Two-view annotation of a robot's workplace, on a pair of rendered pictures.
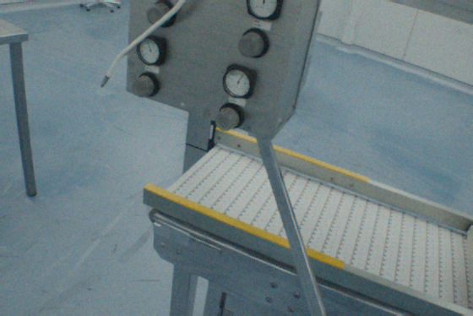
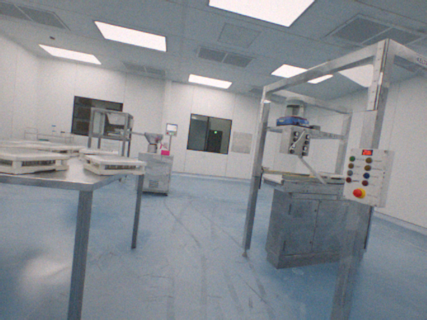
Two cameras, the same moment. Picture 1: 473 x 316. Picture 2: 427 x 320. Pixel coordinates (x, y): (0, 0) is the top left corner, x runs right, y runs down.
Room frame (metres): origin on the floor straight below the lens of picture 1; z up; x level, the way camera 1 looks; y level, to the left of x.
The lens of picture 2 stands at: (-0.39, 1.69, 1.00)
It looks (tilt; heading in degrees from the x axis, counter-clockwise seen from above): 3 degrees down; 320
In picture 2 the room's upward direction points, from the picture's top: 7 degrees clockwise
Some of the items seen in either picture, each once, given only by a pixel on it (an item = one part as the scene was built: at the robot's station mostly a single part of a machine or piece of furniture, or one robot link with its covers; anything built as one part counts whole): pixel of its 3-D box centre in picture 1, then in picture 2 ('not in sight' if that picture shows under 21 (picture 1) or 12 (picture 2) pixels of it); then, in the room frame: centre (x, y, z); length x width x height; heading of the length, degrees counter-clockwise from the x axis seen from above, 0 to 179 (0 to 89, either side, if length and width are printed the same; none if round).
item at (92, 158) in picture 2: not in sight; (115, 160); (0.86, 1.35, 0.86); 0.25 x 0.24 x 0.02; 98
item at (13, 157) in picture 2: not in sight; (23, 154); (0.88, 1.73, 0.86); 0.25 x 0.24 x 0.02; 130
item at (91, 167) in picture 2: not in sight; (114, 169); (0.86, 1.35, 0.81); 0.24 x 0.24 x 0.02; 8
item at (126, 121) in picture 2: not in sight; (122, 148); (4.22, 0.34, 0.75); 1.43 x 1.06 x 1.50; 61
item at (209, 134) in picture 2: not in sight; (210, 134); (4.96, -2.54, 1.43); 1.38 x 0.01 x 1.16; 61
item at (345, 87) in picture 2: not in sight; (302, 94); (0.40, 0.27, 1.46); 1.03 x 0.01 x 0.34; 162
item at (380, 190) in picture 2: not in sight; (367, 176); (-0.10, 0.47, 0.96); 0.17 x 0.06 x 0.26; 162
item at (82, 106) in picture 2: not in sight; (97, 118); (6.57, 0.42, 1.43); 1.32 x 0.01 x 1.11; 61
